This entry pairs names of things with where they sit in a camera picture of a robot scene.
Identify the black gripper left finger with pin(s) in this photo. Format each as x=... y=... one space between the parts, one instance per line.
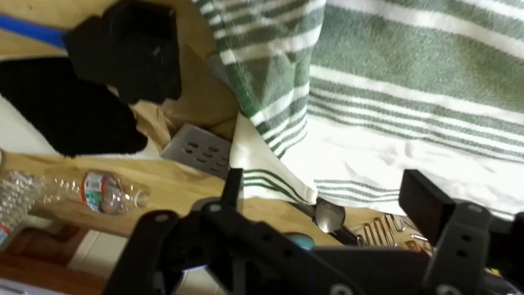
x=233 y=190

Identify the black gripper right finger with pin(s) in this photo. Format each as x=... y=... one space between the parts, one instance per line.
x=425 y=204

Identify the green striped white towel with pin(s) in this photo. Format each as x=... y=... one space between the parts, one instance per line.
x=340 y=98

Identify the teal measuring scoop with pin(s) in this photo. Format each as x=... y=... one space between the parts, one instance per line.
x=302 y=240

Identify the brown paper bag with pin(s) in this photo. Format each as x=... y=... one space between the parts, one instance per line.
x=205 y=103

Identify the black cloth mat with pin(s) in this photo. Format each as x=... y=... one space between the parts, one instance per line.
x=76 y=117

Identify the crushed clear plastic bottle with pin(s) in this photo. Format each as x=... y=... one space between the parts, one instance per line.
x=101 y=191

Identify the metal wire whisk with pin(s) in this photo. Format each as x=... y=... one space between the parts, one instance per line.
x=392 y=232

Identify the black handled ladle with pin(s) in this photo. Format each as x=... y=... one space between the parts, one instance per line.
x=330 y=219

